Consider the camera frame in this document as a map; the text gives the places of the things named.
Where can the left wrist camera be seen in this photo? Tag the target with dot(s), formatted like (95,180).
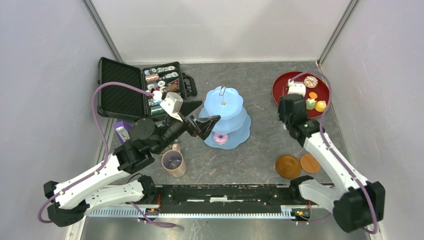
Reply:
(172,103)

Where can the dark wooden coaster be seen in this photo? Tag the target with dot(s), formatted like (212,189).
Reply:
(288,166)

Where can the blue three-tier cake stand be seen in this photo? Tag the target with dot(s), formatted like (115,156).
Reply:
(235,121)

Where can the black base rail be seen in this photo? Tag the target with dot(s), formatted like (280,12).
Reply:
(225,201)

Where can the light wooden coaster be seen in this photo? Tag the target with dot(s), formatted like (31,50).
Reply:
(309,164)

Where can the black open case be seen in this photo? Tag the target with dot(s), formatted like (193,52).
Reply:
(123,103)

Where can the red round tray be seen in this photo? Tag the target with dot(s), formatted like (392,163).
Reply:
(279,88)

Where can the pink frosted donut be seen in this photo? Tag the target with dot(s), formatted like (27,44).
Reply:
(220,138)

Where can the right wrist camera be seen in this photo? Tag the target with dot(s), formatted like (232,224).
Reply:
(296,87)

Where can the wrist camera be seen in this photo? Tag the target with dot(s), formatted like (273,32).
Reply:
(172,103)
(296,87)

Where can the green cupcake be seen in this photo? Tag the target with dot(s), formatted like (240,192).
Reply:
(310,103)

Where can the yellow cupcake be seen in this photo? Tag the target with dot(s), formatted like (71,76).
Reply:
(320,106)

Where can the white sprinkled donut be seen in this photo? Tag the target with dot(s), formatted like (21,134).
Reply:
(310,81)

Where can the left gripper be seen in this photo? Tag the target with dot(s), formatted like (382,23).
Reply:
(203,127)

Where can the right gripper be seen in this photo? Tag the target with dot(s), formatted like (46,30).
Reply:
(281,109)

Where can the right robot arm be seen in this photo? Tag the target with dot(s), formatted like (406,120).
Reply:
(354,202)

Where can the purple box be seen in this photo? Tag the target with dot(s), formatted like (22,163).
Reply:
(122,130)

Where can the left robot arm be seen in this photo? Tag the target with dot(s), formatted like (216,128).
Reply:
(69,201)

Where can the pink mug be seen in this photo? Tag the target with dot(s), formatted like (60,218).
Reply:
(173,161)

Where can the small orange cookie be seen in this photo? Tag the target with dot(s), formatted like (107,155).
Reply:
(313,95)

